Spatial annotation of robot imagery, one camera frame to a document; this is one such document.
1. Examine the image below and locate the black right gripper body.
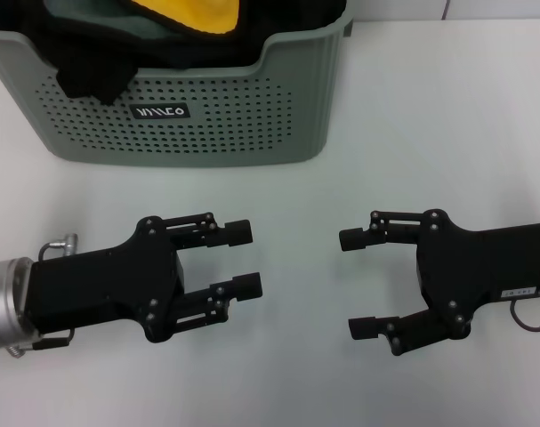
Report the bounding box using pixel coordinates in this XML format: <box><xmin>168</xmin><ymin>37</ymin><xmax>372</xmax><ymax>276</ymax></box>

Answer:
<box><xmin>414</xmin><ymin>207</ymin><xmax>540</xmax><ymax>353</ymax></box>

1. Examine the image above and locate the left gripper cable with connectors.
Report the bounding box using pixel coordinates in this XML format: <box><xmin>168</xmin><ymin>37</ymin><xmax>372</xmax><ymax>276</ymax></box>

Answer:
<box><xmin>4</xmin><ymin>231</ymin><xmax>80</xmax><ymax>358</ymax></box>

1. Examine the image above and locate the black cloth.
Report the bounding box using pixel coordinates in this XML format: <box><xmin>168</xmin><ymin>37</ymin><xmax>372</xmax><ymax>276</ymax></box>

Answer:
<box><xmin>0</xmin><ymin>0</ymin><xmax>347</xmax><ymax>107</ymax></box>

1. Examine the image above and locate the grey-green perforated storage box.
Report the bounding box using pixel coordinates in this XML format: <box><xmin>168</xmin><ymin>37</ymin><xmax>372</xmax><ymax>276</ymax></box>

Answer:
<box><xmin>0</xmin><ymin>0</ymin><xmax>356</xmax><ymax>169</ymax></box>

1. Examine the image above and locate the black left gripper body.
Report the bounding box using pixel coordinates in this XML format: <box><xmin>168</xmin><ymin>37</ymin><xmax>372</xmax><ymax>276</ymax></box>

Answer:
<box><xmin>22</xmin><ymin>215</ymin><xmax>189</xmax><ymax>344</ymax></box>

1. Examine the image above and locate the green yellow towel black trim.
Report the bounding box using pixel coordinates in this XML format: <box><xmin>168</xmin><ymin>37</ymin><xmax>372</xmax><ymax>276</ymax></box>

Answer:
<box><xmin>42</xmin><ymin>0</ymin><xmax>243</xmax><ymax>50</ymax></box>

